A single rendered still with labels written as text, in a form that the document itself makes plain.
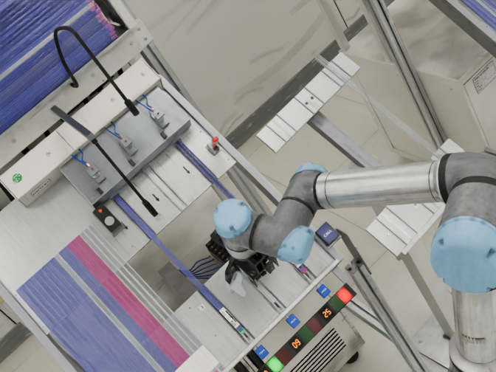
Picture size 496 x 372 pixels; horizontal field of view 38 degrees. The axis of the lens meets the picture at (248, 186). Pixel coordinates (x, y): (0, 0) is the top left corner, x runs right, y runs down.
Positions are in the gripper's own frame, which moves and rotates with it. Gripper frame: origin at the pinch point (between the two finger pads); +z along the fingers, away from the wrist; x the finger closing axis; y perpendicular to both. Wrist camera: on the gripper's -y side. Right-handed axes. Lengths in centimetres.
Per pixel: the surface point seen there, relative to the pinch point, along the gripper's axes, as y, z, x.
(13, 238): -52, 1, -37
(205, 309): -6.1, 13.3, -14.0
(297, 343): 15.0, 19.9, -3.1
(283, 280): 2.1, 15.5, 5.6
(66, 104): -64, -13, -4
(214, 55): -151, 133, 84
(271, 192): -15.6, 9.5, 19.6
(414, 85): -29, 55, 93
